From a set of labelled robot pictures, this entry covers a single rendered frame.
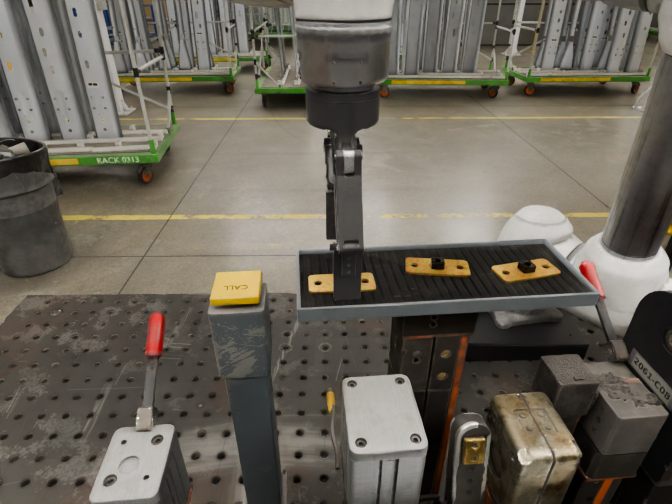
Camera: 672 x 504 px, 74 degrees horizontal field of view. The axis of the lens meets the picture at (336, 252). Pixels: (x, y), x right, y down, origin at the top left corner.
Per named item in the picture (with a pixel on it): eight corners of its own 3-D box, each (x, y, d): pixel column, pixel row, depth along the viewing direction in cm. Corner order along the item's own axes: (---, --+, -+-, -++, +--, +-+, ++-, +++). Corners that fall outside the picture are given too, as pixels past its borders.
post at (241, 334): (242, 516, 77) (204, 316, 55) (246, 475, 84) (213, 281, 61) (286, 512, 78) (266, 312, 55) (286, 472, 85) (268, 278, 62)
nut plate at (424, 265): (405, 274, 59) (406, 266, 59) (405, 258, 62) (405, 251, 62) (470, 277, 59) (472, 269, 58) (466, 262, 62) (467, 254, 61)
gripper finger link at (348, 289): (361, 240, 47) (362, 244, 46) (359, 295, 50) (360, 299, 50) (332, 242, 47) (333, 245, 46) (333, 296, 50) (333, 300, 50)
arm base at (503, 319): (452, 287, 125) (456, 270, 122) (524, 279, 129) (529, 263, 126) (484, 331, 110) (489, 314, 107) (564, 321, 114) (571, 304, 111)
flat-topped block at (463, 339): (384, 505, 79) (404, 300, 56) (377, 463, 86) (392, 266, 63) (440, 500, 80) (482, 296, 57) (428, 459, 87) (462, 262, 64)
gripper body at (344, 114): (304, 76, 48) (307, 159, 53) (306, 93, 41) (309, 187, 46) (373, 75, 49) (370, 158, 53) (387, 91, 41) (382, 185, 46)
